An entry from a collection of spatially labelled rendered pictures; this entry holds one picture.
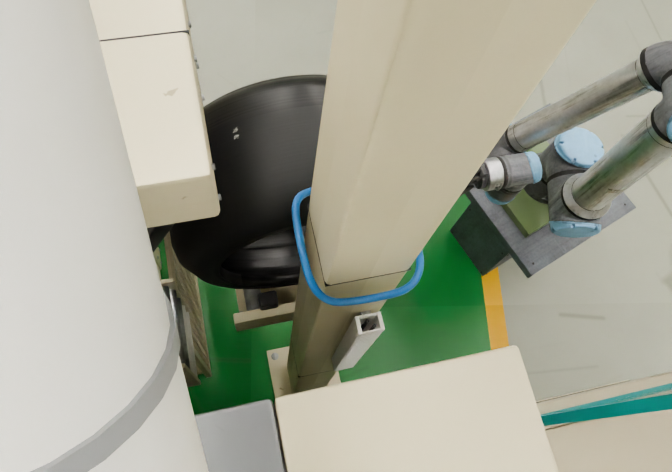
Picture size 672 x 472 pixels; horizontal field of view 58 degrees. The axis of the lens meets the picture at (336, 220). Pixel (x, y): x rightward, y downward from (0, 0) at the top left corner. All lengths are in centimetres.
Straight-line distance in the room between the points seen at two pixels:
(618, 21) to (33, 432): 369
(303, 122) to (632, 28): 282
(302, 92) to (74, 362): 106
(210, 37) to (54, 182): 304
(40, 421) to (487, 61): 35
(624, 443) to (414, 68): 112
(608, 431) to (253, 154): 90
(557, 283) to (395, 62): 252
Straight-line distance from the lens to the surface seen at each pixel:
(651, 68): 163
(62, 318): 18
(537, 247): 221
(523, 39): 43
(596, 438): 140
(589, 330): 289
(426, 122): 49
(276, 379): 252
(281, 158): 115
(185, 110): 86
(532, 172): 175
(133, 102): 88
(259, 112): 121
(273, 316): 160
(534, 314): 280
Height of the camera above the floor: 251
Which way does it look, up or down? 68 degrees down
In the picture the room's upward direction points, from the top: 14 degrees clockwise
